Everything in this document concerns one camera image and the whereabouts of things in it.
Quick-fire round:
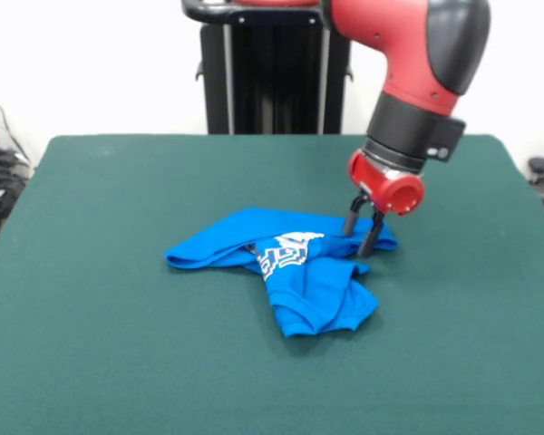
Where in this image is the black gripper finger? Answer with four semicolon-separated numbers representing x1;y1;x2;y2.
342;192;369;237
356;209;386;258

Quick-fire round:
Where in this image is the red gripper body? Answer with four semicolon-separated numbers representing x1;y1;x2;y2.
347;148;425;217

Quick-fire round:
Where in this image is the blue shirt with white print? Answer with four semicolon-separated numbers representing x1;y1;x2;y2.
163;207;400;340

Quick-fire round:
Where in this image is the dark green table cloth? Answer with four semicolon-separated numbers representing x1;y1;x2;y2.
0;133;544;435

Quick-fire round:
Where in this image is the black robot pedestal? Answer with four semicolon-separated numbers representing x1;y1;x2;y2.
180;0;355;136

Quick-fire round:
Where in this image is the black cable bundle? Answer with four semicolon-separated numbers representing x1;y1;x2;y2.
0;149;33;237

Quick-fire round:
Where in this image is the thin grey cable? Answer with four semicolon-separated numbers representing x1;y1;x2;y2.
0;83;32;164

